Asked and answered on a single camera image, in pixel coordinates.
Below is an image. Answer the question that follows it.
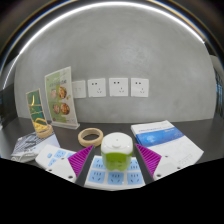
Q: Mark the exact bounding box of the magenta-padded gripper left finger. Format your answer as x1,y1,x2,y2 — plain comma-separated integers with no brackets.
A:
45,144,96,188

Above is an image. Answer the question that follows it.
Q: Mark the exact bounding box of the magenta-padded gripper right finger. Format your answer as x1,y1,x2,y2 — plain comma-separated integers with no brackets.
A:
134,143,184,185

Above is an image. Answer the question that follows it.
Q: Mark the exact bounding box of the green and white charger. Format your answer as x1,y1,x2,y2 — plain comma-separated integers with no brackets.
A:
100,132,134,172

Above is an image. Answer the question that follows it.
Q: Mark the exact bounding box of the white and blue booklet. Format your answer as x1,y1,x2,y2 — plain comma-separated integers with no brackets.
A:
130,120,205,165

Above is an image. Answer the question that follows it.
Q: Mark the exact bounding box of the beige tape roll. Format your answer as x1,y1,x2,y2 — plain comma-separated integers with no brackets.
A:
77,127,105,148

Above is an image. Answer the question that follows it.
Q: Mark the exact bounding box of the grey striped pamphlet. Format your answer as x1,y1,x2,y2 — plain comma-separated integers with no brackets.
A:
9,130,61,163

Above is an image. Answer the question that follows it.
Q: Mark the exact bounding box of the large acrylic menu sign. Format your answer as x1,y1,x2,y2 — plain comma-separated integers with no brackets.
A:
44,66,81,130

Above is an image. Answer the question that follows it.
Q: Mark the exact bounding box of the curved ceiling light strip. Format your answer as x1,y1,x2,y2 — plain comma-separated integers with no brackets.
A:
1,1,206,91

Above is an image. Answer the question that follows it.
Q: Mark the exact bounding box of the white wall switch plate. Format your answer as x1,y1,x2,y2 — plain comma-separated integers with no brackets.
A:
71,79,87,99

